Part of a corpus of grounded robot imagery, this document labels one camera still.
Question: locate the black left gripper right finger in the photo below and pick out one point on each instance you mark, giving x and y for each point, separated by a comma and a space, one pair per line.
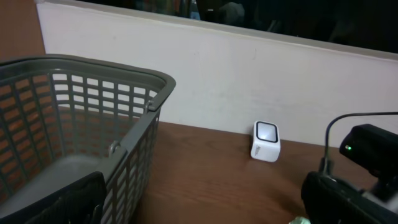
328, 200

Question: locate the white barcode scanner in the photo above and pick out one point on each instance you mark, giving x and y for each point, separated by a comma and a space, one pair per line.
265, 141

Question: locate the grey plastic shopping basket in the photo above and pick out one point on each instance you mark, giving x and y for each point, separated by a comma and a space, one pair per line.
64, 117

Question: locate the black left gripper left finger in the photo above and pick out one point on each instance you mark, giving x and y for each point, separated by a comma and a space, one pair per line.
80, 202

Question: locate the light blue tissue pack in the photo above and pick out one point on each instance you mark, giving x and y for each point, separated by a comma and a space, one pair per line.
300, 220

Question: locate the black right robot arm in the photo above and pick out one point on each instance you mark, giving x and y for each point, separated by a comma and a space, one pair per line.
375, 150

